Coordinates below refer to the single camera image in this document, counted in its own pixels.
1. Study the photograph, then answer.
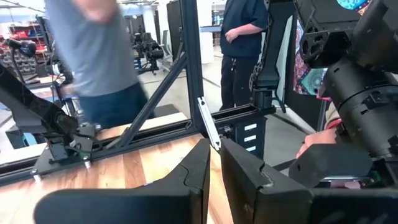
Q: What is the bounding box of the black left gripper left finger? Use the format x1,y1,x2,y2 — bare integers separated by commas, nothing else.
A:
33,138,211,224

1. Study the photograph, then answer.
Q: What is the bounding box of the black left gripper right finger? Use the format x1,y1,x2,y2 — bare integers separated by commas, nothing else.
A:
220,138,398,224

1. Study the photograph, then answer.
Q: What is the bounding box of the person's hand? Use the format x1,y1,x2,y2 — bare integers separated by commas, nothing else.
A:
295,126,340,159

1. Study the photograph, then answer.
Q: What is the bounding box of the black control box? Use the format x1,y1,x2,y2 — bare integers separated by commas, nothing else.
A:
233,116,268,160

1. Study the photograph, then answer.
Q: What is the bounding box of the person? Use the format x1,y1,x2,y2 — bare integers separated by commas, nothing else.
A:
219,0,271,112
45,0,149,129
292,0,373,131

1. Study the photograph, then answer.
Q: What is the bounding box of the background robot station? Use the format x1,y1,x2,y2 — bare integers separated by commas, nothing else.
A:
132,26,165,75

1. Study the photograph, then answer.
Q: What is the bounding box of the silver metal bracket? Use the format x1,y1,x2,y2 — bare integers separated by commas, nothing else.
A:
197,96,222,152

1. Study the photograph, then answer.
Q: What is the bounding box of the black aluminium table frame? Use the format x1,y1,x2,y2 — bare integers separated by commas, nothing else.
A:
0,0,277,187

